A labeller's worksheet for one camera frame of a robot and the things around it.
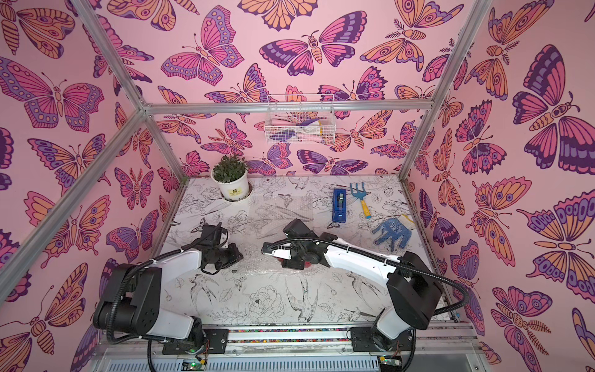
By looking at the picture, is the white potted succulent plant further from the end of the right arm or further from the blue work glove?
the blue work glove

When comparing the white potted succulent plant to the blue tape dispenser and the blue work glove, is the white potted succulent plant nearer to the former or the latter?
the blue tape dispenser

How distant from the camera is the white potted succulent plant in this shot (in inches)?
40.0

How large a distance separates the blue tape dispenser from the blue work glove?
151 millimetres

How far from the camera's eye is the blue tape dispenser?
1.01 metres

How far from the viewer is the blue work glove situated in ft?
3.24

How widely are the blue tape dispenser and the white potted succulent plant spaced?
43 cm

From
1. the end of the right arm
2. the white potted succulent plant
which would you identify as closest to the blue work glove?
the end of the right arm

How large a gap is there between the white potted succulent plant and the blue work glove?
64cm

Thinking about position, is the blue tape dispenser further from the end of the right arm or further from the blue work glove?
the end of the right arm
